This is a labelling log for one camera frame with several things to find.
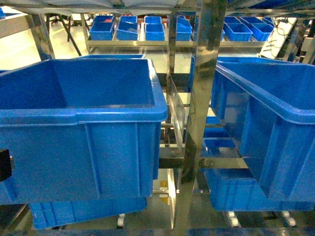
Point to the blue bin lower shelf left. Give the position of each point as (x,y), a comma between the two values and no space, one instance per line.
(55,214)

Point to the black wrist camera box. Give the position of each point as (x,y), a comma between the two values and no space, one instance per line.
(6,164)

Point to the blue bin lower shelf right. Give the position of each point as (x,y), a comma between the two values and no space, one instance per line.
(237,190)

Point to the blue bin shelf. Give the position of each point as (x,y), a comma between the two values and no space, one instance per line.
(237,190)
(55,214)

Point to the large blue shelf bin left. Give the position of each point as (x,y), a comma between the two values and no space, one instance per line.
(81,129)

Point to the large blue shelf bin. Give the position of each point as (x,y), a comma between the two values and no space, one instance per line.
(268,110)
(81,129)

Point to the large blue shelf bin right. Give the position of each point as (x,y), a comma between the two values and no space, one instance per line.
(268,110)

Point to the steel shelf upright post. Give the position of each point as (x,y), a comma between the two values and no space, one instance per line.
(210,26)

